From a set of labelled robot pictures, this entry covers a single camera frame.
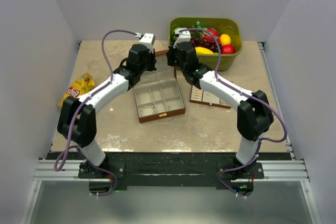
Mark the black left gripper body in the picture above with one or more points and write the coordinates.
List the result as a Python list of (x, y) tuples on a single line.
[(149, 64)]

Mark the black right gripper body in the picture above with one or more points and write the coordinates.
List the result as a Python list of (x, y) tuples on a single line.
[(173, 60)]

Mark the brown jewelry box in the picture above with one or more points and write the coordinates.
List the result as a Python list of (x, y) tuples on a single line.
[(156, 90)]

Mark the brown ring earring tray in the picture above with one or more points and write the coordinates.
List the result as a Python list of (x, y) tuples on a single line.
[(206, 98)]

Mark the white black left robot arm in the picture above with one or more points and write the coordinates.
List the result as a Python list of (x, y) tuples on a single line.
[(77, 121)]

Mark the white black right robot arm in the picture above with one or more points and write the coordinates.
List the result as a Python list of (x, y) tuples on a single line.
[(254, 116)]

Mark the yellow toy mango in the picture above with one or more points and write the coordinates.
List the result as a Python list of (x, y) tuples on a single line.
[(203, 51)]

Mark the green toy melon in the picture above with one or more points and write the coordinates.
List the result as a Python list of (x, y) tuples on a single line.
[(173, 33)]

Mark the pink toy dragon fruit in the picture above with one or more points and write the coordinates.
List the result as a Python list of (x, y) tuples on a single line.
[(204, 34)]

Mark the purple toy grapes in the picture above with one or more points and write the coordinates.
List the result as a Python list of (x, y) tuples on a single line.
[(204, 43)]

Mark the red toy apple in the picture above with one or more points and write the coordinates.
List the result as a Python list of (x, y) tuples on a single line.
[(228, 49)]

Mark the yellow orange toy lemon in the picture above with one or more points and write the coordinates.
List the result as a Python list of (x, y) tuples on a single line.
[(225, 39)]

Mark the green plastic fruit bin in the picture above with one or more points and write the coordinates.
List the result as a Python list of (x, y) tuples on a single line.
[(223, 26)]

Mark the yellow potato chips bag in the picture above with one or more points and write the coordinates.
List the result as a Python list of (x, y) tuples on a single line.
[(80, 86)]

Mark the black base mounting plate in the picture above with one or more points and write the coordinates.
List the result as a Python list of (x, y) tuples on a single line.
[(219, 170)]

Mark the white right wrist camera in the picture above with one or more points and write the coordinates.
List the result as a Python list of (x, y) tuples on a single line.
[(182, 35)]

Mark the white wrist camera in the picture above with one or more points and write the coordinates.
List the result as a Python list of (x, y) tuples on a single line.
[(182, 35), (148, 40)]

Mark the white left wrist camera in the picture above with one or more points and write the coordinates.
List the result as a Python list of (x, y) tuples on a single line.
[(148, 40)]

